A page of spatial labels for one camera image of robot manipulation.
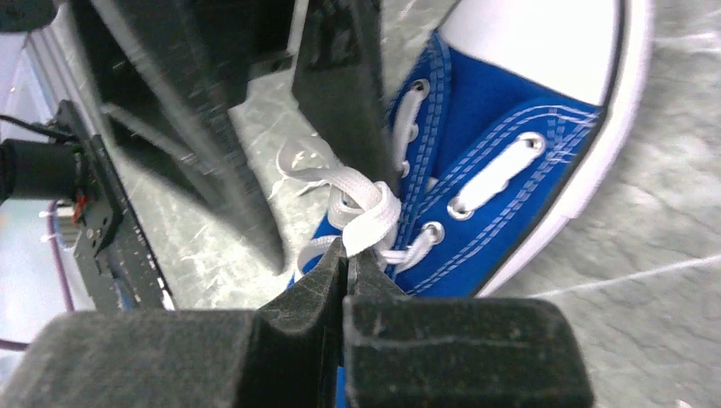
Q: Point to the white shoelace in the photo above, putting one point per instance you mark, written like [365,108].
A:
[483,178]

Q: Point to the aluminium frame rail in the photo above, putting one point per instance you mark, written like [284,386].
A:
[40,98]

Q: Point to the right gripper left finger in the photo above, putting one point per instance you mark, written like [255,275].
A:
[284,354]

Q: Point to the blue canvas sneaker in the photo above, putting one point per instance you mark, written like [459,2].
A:
[593,54]

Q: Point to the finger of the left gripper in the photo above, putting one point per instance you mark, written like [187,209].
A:
[166,75]
[338,84]

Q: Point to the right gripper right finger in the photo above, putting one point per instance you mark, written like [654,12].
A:
[404,351]

